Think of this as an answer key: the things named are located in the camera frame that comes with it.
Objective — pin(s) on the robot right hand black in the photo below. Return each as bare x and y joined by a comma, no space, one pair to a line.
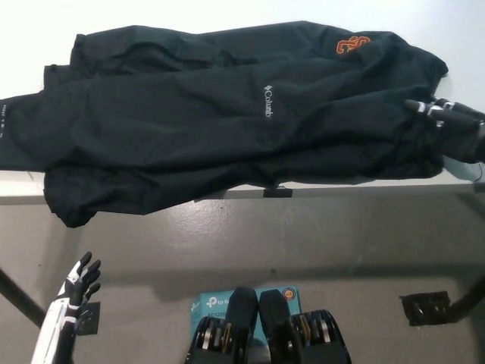
462,129

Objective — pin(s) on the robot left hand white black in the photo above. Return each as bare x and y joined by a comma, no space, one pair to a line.
64,303

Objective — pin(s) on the black Columbia jacket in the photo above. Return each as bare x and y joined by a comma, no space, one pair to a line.
170,125

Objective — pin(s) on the robot left black body block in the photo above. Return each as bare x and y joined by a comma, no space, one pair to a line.
240,312

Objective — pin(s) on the black table leg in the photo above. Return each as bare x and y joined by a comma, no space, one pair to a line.
19,299
470,299

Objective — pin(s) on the teal tp-link box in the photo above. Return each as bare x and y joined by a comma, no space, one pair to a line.
212,303

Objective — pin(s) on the black tape piece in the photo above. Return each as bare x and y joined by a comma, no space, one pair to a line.
277,193

